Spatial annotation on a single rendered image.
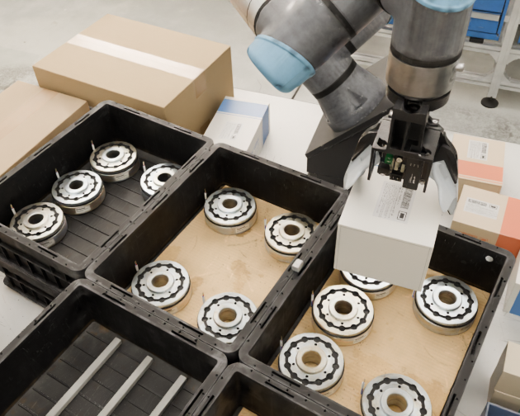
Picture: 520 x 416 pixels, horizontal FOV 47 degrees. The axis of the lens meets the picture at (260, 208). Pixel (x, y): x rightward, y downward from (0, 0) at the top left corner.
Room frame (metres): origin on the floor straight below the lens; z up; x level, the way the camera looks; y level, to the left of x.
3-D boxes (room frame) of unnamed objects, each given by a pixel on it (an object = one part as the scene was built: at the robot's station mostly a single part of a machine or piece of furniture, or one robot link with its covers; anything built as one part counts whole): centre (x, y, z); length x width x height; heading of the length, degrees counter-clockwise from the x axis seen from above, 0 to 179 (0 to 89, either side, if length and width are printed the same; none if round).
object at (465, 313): (0.59, -0.31, 0.86); 0.10 x 0.10 x 0.01
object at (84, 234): (0.86, 0.32, 0.87); 0.40 x 0.30 x 0.11; 147
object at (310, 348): (0.48, -0.07, 0.86); 0.05 x 0.05 x 0.01
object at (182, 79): (1.34, 0.31, 0.80); 0.40 x 0.30 x 0.20; 60
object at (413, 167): (0.56, -0.18, 1.25); 0.09 x 0.08 x 0.12; 158
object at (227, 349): (0.70, 0.06, 0.92); 0.40 x 0.30 x 0.02; 147
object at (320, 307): (0.57, -0.13, 0.86); 0.10 x 0.10 x 0.01
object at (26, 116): (1.12, 0.57, 0.78); 0.30 x 0.22 x 0.16; 152
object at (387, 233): (0.58, -0.19, 1.09); 0.20 x 0.12 x 0.09; 158
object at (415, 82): (0.56, -0.19, 1.33); 0.08 x 0.08 x 0.05
